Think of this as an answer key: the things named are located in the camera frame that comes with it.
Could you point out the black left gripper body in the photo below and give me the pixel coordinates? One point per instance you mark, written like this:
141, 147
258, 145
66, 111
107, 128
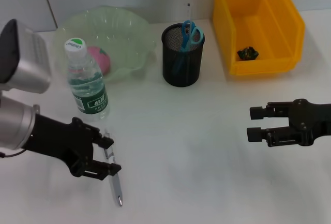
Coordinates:
59, 143

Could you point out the blue scissors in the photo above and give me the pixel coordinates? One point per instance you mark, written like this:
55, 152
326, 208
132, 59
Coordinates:
185, 43

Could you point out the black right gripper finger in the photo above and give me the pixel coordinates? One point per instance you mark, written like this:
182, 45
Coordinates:
274, 134
274, 110

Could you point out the clear bottle green label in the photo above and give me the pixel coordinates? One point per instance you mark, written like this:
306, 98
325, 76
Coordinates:
88, 92

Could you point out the transparent plastic ruler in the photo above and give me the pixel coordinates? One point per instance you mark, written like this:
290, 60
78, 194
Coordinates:
188, 12

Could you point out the translucent green fruit bowl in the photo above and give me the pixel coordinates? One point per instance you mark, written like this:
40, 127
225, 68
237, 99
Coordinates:
124, 37

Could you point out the yellow plastic bin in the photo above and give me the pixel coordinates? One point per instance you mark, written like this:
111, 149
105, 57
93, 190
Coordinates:
258, 14

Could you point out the grey silver pen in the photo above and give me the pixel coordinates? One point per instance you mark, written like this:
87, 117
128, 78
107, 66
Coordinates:
116, 187

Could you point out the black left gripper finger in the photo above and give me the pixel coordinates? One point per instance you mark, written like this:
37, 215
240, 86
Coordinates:
103, 171
104, 141

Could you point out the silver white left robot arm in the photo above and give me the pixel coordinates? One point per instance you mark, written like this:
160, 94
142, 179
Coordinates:
15, 123

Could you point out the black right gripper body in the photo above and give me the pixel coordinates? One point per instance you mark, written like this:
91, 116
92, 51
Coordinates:
315, 120

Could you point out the pink toy peach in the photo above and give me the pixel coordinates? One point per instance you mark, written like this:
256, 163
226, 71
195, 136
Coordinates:
102, 61

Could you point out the black mesh pen holder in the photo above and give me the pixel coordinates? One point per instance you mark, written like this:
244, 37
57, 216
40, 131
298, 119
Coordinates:
186, 71

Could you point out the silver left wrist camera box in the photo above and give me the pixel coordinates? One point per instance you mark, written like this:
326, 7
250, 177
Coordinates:
28, 61

